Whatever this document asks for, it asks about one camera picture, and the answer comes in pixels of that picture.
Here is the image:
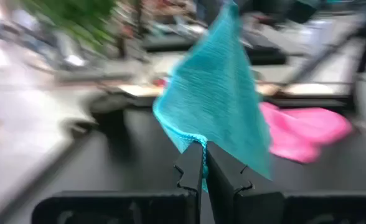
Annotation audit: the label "pink microfiber towel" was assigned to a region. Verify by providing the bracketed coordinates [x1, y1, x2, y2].
[259, 101, 354, 164]

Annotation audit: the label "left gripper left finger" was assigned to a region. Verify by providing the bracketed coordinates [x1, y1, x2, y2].
[173, 141, 205, 224]

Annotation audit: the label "cyan microfiber towel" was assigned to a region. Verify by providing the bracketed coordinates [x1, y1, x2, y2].
[152, 0, 273, 192]

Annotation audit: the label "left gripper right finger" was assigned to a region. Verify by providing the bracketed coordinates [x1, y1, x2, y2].
[205, 141, 285, 224]

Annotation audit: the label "green leafy plant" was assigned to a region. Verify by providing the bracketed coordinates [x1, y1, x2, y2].
[21, 0, 124, 60]

